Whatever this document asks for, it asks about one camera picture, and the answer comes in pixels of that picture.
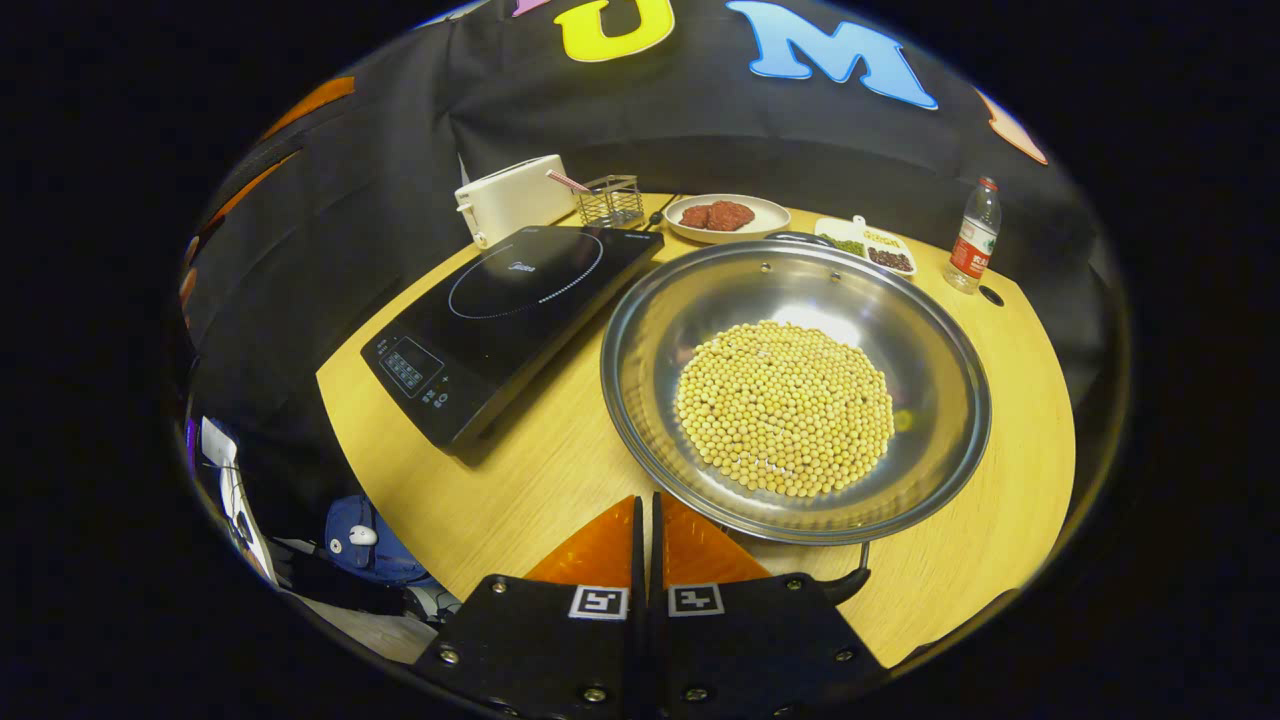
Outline blue bag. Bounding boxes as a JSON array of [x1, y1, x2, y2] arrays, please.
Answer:
[[323, 495, 431, 586]]

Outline red meat patty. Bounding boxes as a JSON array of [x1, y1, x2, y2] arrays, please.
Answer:
[[680, 200, 757, 232]]

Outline clear water bottle red label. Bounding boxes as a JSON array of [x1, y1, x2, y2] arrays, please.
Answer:
[[943, 177, 1003, 295]]

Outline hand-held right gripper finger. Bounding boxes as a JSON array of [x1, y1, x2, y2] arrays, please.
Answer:
[[650, 490, 891, 720], [415, 495, 646, 720]]

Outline pile of soybeans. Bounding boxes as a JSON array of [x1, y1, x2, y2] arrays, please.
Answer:
[[673, 320, 896, 499]]

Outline white round plate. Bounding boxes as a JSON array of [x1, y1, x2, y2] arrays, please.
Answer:
[[664, 193, 792, 245]]

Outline wire mesh basket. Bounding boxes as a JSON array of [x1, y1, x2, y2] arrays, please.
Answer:
[[577, 175, 646, 229]]

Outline white toaster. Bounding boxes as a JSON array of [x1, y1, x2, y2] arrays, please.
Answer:
[[455, 154, 579, 249]]

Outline steel pot with black handles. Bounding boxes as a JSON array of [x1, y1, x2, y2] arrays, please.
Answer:
[[600, 232, 993, 606]]

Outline black induction cooktop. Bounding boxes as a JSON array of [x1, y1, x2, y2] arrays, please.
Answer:
[[360, 225, 666, 453]]

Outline white divided dish with beans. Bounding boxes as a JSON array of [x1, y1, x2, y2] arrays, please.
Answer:
[[814, 214, 918, 278]]

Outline white panel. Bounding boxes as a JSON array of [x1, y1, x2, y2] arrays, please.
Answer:
[[200, 415, 276, 581]]

